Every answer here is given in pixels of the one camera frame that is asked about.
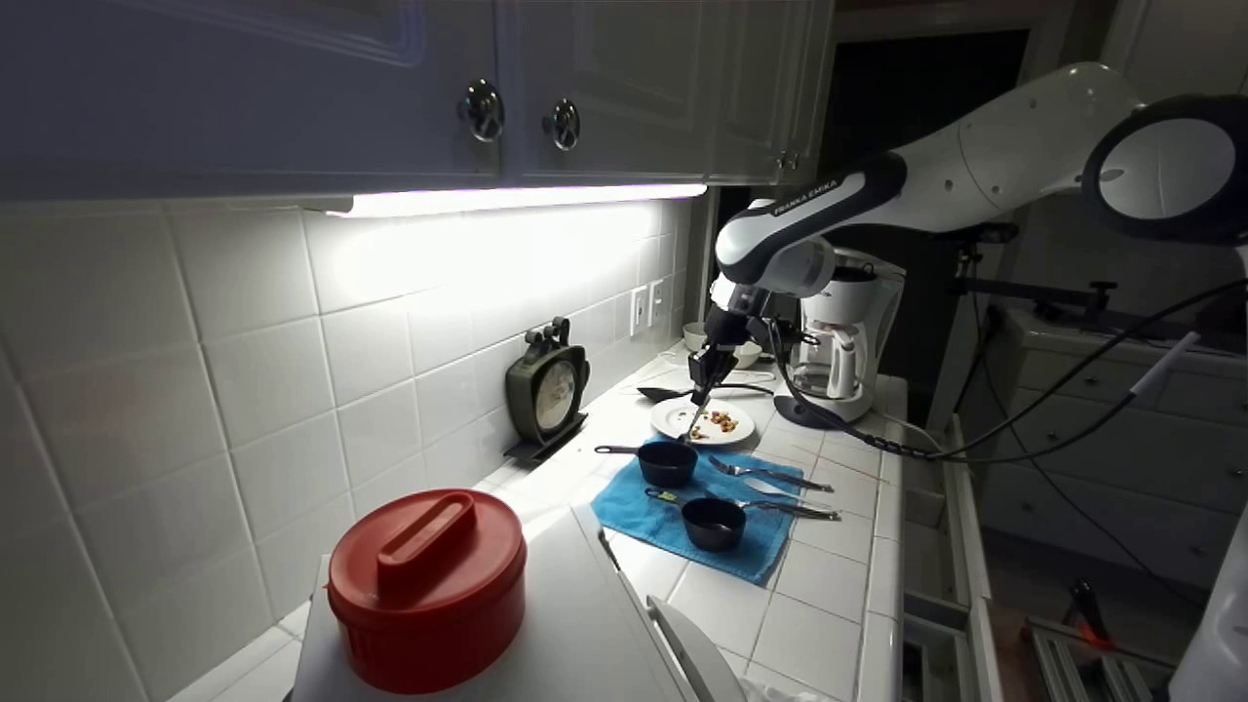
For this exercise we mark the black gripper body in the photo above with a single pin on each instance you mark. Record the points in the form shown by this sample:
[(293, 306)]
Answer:
[(734, 337)]

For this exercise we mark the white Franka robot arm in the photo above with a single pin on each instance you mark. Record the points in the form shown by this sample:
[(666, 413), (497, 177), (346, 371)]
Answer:
[(988, 163)]

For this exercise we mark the white plate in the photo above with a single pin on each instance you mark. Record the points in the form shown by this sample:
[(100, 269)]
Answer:
[(667, 421)]

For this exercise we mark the blue towel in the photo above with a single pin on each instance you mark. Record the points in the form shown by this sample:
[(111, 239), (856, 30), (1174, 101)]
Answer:
[(637, 512)]

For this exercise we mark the white bowl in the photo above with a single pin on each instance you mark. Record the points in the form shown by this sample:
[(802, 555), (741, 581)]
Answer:
[(696, 337)]

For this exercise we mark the food pieces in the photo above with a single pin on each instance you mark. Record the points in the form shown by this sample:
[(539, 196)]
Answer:
[(724, 421)]

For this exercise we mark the glass coffee carafe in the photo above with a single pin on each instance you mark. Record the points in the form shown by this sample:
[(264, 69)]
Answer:
[(822, 369)]

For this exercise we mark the black measuring cup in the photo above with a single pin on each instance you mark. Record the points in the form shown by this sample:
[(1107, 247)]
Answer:
[(713, 523), (667, 464)]

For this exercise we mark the white coffee maker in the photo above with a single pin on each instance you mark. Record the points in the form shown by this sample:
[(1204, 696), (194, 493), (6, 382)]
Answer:
[(860, 326)]

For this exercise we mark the under cabinet light bar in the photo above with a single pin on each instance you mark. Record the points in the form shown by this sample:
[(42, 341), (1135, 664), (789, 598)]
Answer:
[(522, 200)]

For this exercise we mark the metal cabinet knob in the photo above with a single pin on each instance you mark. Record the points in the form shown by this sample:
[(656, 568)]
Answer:
[(487, 112), (562, 127)]

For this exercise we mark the dark metal bar fixture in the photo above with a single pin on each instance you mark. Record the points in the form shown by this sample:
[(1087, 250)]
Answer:
[(1065, 303)]

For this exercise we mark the white drawer cabinet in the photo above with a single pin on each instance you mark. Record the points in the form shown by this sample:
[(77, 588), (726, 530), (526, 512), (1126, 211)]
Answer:
[(1107, 520)]

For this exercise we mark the white upper cabinet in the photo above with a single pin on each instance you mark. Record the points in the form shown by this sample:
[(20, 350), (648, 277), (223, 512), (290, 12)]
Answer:
[(258, 92)]

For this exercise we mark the white wall outlet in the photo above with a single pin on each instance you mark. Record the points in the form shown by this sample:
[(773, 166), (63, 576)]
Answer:
[(637, 312), (656, 303)]

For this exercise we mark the metal rail frame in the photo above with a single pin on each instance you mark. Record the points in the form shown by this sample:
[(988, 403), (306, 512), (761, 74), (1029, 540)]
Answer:
[(1079, 670)]

